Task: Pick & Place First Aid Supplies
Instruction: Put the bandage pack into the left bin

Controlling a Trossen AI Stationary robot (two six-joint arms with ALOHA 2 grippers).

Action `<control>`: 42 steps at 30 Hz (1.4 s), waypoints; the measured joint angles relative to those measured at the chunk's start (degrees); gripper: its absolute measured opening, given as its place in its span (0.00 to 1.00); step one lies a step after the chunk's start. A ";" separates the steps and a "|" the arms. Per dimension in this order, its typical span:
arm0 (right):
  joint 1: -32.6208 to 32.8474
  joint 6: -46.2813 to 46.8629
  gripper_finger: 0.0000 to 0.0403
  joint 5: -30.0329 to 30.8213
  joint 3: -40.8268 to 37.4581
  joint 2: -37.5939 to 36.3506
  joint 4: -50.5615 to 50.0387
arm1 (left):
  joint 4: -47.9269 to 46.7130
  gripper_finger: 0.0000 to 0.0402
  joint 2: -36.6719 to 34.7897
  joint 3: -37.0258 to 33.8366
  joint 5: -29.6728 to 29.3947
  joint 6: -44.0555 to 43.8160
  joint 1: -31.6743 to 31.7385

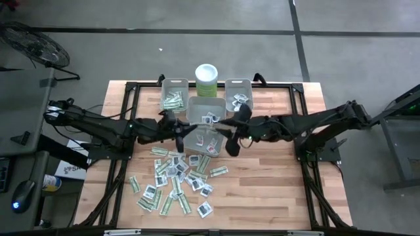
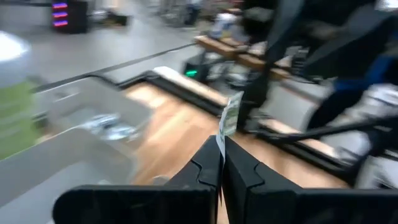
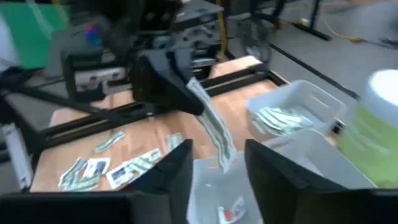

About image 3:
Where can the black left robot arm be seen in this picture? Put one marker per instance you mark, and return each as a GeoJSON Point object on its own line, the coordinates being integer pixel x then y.
{"type": "Point", "coordinates": [174, 18]}

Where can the green panel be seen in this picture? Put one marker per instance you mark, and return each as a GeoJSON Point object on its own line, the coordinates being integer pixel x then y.
{"type": "Point", "coordinates": [31, 34]}

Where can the black metal floor stand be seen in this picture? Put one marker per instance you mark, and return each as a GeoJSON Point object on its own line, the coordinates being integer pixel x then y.
{"type": "Point", "coordinates": [314, 18]}

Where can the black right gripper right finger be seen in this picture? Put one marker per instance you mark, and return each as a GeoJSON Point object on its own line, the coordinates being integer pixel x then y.
{"type": "Point", "coordinates": [295, 208]}

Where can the crumpled white packet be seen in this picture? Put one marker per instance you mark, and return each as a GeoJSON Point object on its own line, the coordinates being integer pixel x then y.
{"type": "Point", "coordinates": [118, 175]}

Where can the silver table edge bracket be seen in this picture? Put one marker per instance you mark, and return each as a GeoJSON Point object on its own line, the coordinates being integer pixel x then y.
{"type": "Point", "coordinates": [17, 155]}

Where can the red print white packet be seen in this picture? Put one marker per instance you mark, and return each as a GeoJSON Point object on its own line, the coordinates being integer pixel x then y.
{"type": "Point", "coordinates": [231, 214]}

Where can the dark print white packet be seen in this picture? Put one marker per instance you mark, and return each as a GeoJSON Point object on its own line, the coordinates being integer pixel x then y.
{"type": "Point", "coordinates": [96, 167]}

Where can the green wipes canister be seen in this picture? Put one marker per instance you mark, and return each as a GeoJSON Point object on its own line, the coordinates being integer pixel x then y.
{"type": "Point", "coordinates": [373, 140]}

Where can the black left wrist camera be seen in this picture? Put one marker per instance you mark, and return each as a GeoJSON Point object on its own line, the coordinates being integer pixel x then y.
{"type": "Point", "coordinates": [93, 77]}

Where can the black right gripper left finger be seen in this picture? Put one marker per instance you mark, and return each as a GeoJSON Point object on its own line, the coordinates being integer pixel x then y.
{"type": "Point", "coordinates": [140, 208]}

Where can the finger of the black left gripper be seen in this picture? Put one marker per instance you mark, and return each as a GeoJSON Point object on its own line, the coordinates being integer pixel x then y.
{"type": "Point", "coordinates": [161, 84]}
{"type": "Point", "coordinates": [183, 62]}

